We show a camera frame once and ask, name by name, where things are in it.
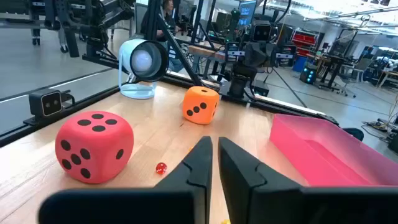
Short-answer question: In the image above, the black robot workstation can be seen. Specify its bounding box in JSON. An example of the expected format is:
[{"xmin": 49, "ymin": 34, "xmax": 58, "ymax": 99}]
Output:
[{"xmin": 0, "ymin": 0, "xmax": 136, "ymax": 68}]

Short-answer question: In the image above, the black desk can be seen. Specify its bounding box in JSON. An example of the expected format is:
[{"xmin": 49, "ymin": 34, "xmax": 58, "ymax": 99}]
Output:
[{"xmin": 315, "ymin": 52, "xmax": 348, "ymax": 91}]

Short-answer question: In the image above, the floor cable bundle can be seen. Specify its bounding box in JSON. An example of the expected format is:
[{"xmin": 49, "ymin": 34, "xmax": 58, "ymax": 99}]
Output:
[{"xmin": 360, "ymin": 93, "xmax": 398, "ymax": 144}]

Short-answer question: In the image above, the large orange foam die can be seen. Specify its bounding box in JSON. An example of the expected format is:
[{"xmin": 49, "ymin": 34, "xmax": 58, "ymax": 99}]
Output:
[{"xmin": 182, "ymin": 86, "xmax": 221, "ymax": 126}]

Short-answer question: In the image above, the blue computer monitor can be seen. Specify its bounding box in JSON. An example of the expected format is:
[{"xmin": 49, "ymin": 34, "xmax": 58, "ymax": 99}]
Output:
[{"xmin": 238, "ymin": 0, "xmax": 258, "ymax": 28}]

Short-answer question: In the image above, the grey office chair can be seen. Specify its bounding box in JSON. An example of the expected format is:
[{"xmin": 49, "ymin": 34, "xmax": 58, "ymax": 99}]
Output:
[{"xmin": 337, "ymin": 57, "xmax": 373, "ymax": 99}]

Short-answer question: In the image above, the small black box camera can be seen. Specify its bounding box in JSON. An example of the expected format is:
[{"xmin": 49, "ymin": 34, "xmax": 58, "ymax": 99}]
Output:
[{"xmin": 28, "ymin": 88, "xmax": 76, "ymax": 119}]

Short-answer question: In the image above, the black frame clamp knob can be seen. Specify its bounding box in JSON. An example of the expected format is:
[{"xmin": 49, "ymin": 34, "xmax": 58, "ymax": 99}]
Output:
[{"xmin": 341, "ymin": 127, "xmax": 365, "ymax": 142}]

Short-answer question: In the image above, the black aluminium table frame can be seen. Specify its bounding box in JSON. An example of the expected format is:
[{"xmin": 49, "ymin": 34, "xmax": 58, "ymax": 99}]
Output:
[{"xmin": 0, "ymin": 0, "xmax": 340, "ymax": 147}]

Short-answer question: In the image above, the wooden workbench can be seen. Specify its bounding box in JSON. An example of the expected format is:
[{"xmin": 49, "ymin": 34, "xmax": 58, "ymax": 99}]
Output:
[{"xmin": 187, "ymin": 44, "xmax": 226, "ymax": 80}]

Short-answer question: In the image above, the pink plastic bin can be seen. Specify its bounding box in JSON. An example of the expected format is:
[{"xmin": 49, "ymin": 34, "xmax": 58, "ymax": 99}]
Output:
[{"xmin": 269, "ymin": 113, "xmax": 398, "ymax": 187}]

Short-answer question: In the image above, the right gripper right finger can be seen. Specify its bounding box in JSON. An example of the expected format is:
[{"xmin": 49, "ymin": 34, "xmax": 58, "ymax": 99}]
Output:
[{"xmin": 218, "ymin": 136, "xmax": 398, "ymax": 224}]

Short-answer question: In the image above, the black box with white labels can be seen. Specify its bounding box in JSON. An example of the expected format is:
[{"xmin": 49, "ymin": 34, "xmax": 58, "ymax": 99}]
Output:
[
  {"xmin": 226, "ymin": 42, "xmax": 246, "ymax": 63},
  {"xmin": 275, "ymin": 45, "xmax": 297, "ymax": 67}
]

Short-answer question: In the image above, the person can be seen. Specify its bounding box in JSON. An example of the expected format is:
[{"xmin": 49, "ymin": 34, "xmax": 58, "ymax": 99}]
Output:
[{"xmin": 141, "ymin": 0, "xmax": 187, "ymax": 74}]

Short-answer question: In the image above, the white cylindrical spotlight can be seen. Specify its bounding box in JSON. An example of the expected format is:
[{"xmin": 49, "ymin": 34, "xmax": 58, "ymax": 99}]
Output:
[{"xmin": 118, "ymin": 37, "xmax": 170, "ymax": 100}]

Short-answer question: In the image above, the black computer with green lights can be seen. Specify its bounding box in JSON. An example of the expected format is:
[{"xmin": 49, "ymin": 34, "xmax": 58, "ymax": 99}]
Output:
[{"xmin": 298, "ymin": 66, "xmax": 318, "ymax": 85}]

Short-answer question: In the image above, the black power supply box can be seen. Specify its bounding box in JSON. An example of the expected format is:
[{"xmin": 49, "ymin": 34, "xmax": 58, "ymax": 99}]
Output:
[{"xmin": 253, "ymin": 79, "xmax": 270, "ymax": 98}]

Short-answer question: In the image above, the large red foam die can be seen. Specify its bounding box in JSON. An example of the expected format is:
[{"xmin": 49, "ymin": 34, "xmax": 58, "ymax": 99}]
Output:
[{"xmin": 55, "ymin": 110, "xmax": 135, "ymax": 184}]

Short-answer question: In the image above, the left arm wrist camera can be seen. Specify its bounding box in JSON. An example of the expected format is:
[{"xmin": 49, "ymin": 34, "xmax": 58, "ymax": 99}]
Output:
[{"xmin": 251, "ymin": 20, "xmax": 273, "ymax": 42}]

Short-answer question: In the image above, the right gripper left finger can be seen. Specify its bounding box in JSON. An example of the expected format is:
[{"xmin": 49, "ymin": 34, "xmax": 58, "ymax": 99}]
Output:
[{"xmin": 38, "ymin": 135, "xmax": 213, "ymax": 224}]

